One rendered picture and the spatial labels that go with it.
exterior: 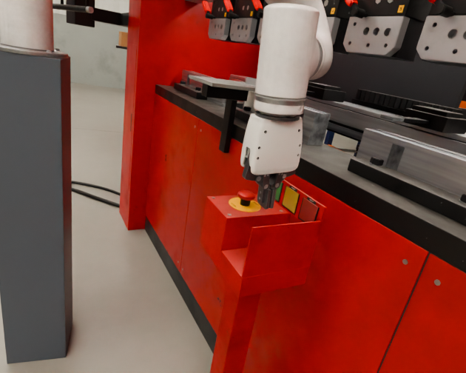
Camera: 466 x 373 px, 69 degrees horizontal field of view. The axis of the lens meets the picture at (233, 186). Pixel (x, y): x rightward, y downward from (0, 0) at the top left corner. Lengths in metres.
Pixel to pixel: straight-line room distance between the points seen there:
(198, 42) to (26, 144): 1.19
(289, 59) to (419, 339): 0.52
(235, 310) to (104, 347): 0.77
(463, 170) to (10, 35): 1.04
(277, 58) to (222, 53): 1.51
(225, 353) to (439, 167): 0.62
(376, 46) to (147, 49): 1.27
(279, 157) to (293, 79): 0.13
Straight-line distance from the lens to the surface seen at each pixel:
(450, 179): 0.77
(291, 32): 0.54
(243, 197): 0.72
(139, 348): 1.46
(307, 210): 0.70
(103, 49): 8.24
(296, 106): 0.55
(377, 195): 0.71
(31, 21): 1.04
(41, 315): 1.33
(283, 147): 0.58
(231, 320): 0.83
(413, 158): 0.80
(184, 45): 1.95
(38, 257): 1.20
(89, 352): 1.47
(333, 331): 0.85
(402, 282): 0.70
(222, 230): 0.69
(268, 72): 0.54
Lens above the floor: 1.08
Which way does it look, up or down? 21 degrees down
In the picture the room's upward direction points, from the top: 10 degrees clockwise
